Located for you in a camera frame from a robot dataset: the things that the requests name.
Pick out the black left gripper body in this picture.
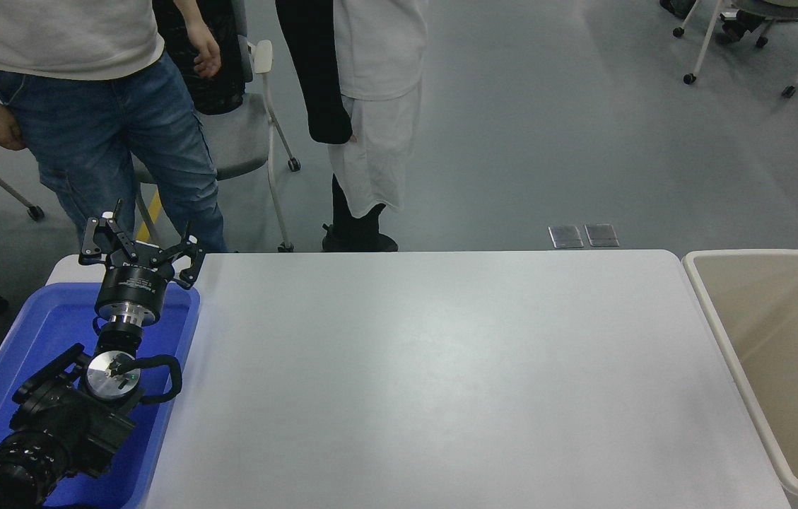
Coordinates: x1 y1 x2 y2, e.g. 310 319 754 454
96 257 175 315

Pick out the person's left hand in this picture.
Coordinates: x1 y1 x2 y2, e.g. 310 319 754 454
187 21 223 78

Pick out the large pale plastic bin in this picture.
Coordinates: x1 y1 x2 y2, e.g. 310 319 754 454
681 249 798 500

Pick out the blue plastic tray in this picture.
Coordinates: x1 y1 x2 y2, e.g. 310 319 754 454
0 281 201 509

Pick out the person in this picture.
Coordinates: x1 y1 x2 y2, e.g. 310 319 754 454
0 0 230 254
275 0 431 253

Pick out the black garment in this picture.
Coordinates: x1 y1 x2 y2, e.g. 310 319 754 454
153 0 247 116

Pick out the metal floor plate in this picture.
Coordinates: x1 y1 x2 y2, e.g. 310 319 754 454
548 225 585 249
585 224 620 248

